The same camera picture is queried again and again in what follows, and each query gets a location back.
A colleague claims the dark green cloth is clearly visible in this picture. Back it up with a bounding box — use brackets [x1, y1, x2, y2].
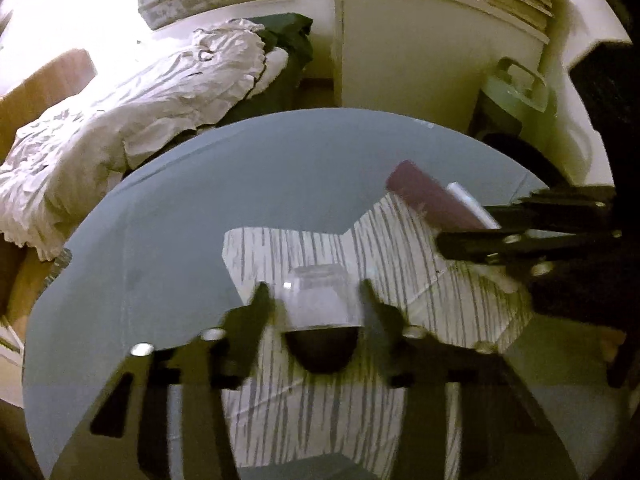
[247, 12, 313, 111]

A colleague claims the white ruffled blanket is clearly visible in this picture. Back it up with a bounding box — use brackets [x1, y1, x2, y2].
[0, 19, 273, 261]

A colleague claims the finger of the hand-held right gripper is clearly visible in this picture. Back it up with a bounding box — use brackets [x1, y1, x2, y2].
[436, 230, 623, 267]
[482, 185, 619, 223]

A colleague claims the mint green bin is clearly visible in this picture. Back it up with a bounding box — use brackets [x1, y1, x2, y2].
[470, 57, 566, 186]

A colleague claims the black cabinet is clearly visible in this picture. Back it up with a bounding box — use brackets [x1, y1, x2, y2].
[570, 42, 640, 186]

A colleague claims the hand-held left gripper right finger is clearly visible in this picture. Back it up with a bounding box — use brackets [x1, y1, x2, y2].
[362, 280, 581, 480]

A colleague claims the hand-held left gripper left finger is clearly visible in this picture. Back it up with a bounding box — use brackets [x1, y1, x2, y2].
[47, 284, 274, 480]

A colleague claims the clear plastic packaging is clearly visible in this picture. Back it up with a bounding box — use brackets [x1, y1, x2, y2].
[275, 264, 365, 333]

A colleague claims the brown wooden board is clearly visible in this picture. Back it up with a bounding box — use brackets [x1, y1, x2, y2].
[0, 49, 98, 161]

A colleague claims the small red box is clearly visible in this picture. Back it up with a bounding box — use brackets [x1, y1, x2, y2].
[386, 160, 501, 233]

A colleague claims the striped white bag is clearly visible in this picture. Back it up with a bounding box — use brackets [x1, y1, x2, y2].
[220, 192, 536, 480]

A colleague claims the white cabinet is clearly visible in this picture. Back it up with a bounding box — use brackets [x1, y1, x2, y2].
[326, 0, 551, 133]

